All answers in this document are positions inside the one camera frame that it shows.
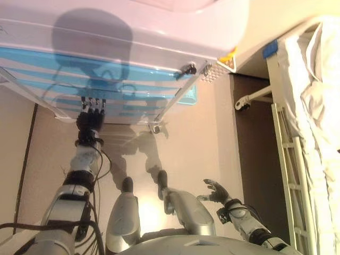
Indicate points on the silver left robot leg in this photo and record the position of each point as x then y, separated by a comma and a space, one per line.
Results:
123, 217

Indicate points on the black cart lock key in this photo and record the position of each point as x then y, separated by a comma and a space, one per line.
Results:
188, 69

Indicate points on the blue bed corner clip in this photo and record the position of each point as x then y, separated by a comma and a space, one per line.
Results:
271, 49

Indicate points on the white hospital bed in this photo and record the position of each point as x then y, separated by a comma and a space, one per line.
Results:
305, 79

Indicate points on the blue front cart drawer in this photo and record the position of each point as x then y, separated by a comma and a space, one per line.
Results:
132, 98

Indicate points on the silver cart side latch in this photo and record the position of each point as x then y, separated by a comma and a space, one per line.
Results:
206, 69

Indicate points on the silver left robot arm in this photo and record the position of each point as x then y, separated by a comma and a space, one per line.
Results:
82, 159

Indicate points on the light blue waste bin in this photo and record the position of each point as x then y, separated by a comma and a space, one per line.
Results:
188, 99

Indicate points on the white perforated side basket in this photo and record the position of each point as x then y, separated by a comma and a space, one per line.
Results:
215, 73

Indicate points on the yellow sharps container red lid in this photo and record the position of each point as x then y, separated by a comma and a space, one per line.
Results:
229, 54

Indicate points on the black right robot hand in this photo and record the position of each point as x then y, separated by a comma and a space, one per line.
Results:
219, 194

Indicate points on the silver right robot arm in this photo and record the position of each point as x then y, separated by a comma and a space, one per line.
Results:
244, 215

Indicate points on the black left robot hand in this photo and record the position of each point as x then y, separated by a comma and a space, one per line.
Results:
90, 122

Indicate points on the grey robot torso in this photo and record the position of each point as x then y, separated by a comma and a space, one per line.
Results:
199, 245

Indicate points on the white medical cart blue drawers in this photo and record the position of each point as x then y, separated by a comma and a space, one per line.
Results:
132, 32

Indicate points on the bed caster wheel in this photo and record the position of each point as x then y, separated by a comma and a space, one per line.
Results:
241, 103

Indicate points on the cart caster wheel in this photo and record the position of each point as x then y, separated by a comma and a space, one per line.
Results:
157, 129

